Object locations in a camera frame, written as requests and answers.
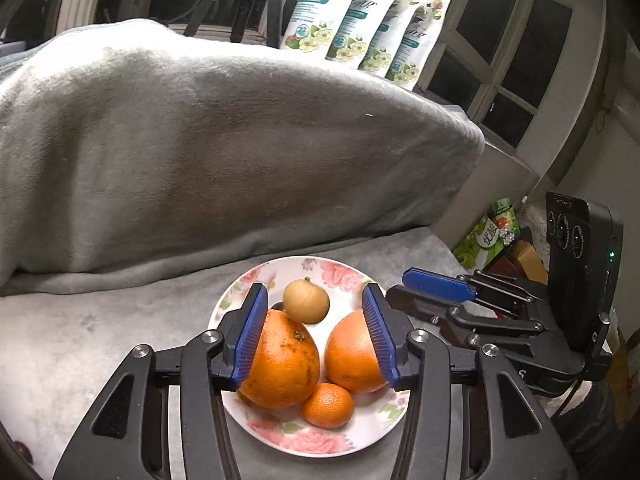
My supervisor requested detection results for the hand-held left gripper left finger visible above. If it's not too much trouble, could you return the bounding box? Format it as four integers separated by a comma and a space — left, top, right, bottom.
52, 282, 271, 480

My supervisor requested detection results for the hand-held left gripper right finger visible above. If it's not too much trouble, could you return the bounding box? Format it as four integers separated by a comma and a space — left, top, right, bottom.
361, 282, 581, 480

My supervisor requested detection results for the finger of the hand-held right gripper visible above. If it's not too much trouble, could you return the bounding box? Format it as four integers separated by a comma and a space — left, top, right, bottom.
402, 268, 548, 318
386, 284, 557, 361

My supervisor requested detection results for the smooth large orange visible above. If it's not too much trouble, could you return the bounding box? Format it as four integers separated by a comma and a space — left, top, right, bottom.
324, 308, 391, 395

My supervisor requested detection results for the bumpy orange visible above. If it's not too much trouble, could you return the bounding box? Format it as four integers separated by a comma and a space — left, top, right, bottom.
237, 308, 321, 409

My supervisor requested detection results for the brown longan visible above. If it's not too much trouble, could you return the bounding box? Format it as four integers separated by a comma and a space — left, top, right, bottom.
283, 276, 331, 325

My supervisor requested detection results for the floral white plate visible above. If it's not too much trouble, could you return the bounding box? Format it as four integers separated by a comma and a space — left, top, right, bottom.
207, 256, 413, 456

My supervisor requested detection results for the small mandarin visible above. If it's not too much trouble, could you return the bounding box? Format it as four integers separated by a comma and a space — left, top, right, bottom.
301, 382, 356, 429

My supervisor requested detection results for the green printed box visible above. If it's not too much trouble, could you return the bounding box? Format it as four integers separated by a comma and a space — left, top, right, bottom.
452, 200, 521, 273

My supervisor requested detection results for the brown box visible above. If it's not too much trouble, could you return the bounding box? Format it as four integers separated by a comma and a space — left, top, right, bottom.
500, 240, 547, 287

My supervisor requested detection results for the grey fleece blanket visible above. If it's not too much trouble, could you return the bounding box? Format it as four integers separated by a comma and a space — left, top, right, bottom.
0, 18, 501, 480

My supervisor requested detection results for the window frame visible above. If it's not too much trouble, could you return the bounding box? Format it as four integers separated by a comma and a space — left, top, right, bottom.
0, 0, 608, 151

